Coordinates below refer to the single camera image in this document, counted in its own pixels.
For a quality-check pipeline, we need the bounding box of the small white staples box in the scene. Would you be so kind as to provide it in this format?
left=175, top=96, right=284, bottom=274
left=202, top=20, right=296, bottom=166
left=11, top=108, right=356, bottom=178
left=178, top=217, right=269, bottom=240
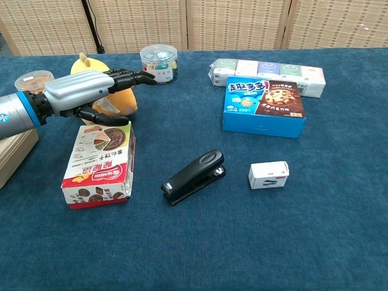
left=248, top=161, right=290, bottom=190

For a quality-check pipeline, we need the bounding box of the beige lidded food container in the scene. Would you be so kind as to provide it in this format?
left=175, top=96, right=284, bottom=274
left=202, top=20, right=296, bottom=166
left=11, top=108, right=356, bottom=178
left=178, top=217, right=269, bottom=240
left=0, top=128, right=39, bottom=189

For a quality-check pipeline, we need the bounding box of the bamboo folding screen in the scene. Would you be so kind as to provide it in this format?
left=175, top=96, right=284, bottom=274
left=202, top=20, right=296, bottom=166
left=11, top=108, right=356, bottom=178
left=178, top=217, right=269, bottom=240
left=0, top=0, right=388, bottom=56

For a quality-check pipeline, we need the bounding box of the black stapler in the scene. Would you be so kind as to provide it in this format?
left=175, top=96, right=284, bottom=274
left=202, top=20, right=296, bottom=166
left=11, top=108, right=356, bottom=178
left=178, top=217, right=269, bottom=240
left=160, top=149, right=227, bottom=207

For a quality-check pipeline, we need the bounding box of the blue table cloth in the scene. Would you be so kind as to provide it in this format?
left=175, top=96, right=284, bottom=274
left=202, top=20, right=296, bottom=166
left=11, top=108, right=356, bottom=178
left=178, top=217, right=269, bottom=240
left=0, top=47, right=388, bottom=291

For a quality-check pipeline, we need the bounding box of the red and white wafer box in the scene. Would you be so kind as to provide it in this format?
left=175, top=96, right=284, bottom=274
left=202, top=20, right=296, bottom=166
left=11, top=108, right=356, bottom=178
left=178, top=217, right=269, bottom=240
left=61, top=121, right=136, bottom=210

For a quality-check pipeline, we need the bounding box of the pastel tissue packs bundle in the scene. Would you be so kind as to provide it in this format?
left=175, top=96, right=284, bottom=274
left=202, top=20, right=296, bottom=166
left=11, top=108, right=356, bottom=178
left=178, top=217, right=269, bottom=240
left=208, top=58, right=327, bottom=99

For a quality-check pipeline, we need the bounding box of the yellow plush duck toy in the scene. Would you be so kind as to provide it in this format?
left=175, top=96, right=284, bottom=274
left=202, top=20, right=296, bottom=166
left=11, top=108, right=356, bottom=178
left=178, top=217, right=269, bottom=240
left=70, top=52, right=138, bottom=125

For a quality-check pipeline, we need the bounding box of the clear cup of brown snack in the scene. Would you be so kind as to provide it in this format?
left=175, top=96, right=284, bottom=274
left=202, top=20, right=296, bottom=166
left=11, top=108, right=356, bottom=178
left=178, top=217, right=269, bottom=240
left=15, top=70, right=55, bottom=95

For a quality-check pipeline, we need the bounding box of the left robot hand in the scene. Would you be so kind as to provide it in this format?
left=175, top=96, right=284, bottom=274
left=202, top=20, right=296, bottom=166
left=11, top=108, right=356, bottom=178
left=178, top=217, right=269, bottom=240
left=28, top=68, right=158, bottom=127

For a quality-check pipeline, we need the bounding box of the clear tub of binder clips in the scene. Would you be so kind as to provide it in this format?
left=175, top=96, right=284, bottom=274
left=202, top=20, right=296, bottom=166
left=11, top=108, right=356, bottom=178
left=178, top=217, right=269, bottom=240
left=139, top=44, right=179, bottom=84

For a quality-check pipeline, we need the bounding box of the black tripod stand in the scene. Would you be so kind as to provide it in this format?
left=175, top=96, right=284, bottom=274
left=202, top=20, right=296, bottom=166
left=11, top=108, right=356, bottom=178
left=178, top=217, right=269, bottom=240
left=80, top=0, right=106, bottom=55

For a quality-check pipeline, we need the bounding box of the blue cookie box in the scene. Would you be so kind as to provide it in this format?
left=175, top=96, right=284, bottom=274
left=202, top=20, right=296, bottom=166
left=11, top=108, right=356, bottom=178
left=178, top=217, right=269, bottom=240
left=222, top=76, right=307, bottom=139

